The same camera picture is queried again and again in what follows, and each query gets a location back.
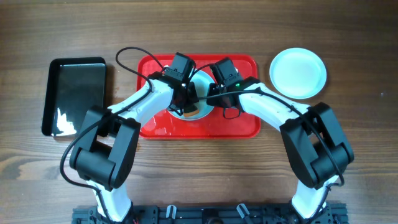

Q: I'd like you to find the green orange sponge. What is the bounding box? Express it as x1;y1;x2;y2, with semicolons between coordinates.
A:
183;105;199;117

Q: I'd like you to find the light blue plate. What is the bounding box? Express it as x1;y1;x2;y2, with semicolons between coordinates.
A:
169;70;215;121
269;47;327;100

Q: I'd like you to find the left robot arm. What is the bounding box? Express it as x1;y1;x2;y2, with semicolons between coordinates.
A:
60;53;195;223

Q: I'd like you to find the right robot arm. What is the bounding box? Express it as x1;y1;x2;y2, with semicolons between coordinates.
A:
206;58;354;223

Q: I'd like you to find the red plastic tray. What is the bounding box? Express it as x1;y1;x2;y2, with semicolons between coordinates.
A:
140;54;261;140

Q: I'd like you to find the black water tray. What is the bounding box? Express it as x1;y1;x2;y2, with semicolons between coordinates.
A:
41;57;107;136

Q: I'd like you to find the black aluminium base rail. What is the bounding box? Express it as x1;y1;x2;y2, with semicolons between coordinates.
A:
71;203;349;224

